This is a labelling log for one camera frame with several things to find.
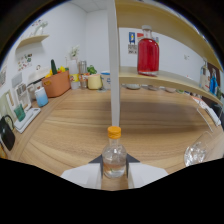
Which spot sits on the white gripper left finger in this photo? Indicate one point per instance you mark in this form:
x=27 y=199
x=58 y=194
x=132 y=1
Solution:
x=86 y=175

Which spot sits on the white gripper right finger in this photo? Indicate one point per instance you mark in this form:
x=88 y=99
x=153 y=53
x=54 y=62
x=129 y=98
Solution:
x=143 y=173

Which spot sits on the clear bottle orange cap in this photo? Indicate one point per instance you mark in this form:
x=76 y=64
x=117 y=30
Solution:
x=114 y=156

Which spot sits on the clear glass cup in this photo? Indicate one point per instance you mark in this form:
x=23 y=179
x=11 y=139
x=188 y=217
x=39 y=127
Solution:
x=196 y=151

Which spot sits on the blue and white cup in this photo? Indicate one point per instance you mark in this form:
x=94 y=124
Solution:
x=41 y=97

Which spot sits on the white cup blue band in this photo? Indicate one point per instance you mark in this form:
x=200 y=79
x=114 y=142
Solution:
x=106 y=80

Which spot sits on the white tray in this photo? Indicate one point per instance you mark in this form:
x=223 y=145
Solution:
x=28 y=120

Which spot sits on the black kettle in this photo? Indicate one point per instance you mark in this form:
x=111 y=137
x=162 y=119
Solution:
x=6 y=135

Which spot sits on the green mug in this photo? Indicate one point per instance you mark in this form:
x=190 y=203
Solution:
x=20 y=112

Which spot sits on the yellow mug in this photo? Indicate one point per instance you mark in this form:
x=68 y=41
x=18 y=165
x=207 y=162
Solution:
x=94 y=82

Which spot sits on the orange storage basket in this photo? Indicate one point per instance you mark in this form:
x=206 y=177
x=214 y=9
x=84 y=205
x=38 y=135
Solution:
x=56 y=84

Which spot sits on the steel tumbler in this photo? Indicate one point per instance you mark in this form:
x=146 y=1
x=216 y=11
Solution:
x=82 y=67

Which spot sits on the clear bottle red label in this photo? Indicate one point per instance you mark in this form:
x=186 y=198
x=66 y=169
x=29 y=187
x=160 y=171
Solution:
x=204 y=76

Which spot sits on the red liquid glass bottle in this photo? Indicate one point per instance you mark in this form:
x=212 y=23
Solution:
x=148 y=53

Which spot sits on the white frame wooden shelf rack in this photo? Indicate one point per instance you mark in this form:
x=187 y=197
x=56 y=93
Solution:
x=115 y=66

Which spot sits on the wooden wall shelf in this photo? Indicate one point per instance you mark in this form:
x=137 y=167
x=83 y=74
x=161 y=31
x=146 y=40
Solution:
x=33 y=40

